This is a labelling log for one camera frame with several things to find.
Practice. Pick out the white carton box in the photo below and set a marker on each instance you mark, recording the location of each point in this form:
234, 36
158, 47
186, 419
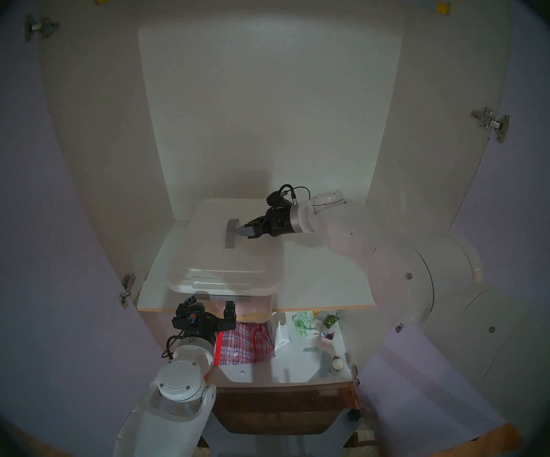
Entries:
282, 337

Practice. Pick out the small green plant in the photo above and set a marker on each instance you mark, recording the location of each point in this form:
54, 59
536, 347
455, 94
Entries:
331, 320

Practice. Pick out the lilac cabinet door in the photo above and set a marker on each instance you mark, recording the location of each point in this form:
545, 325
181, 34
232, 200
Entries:
532, 199
41, 223

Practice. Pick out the clear plastic storage bin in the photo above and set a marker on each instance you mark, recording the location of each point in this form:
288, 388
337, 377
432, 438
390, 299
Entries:
256, 308

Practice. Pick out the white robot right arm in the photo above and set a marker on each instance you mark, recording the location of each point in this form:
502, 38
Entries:
422, 270

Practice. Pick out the round white puck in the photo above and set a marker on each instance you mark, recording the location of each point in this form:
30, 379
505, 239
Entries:
337, 363

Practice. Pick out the pink cup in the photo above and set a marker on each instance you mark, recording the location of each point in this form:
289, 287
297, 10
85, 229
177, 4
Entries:
327, 338

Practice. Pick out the red plaid woven bag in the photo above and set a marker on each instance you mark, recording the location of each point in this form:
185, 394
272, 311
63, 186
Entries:
246, 346

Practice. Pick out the black star knob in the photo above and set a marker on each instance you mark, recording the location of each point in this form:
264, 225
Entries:
354, 415

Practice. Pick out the cream wardrobe cabinet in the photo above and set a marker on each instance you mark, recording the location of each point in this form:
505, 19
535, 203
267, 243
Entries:
275, 104

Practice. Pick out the metal cabinet door hinge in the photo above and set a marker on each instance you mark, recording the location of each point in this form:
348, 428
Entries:
355, 372
491, 123
127, 289
40, 27

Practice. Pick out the pink cloth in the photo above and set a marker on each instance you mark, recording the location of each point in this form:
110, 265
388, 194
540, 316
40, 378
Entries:
253, 311

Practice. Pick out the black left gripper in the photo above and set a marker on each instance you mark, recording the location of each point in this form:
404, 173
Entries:
198, 322

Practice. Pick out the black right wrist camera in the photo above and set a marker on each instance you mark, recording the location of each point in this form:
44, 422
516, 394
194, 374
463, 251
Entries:
277, 200

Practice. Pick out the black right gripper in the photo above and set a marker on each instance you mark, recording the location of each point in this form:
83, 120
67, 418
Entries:
277, 222

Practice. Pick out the green patterned pack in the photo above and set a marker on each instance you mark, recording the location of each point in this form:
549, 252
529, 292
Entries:
305, 323

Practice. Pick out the brown wooden drawer front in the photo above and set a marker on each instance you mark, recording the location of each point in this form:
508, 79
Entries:
279, 413

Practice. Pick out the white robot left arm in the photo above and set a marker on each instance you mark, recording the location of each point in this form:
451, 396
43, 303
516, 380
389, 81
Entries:
179, 384

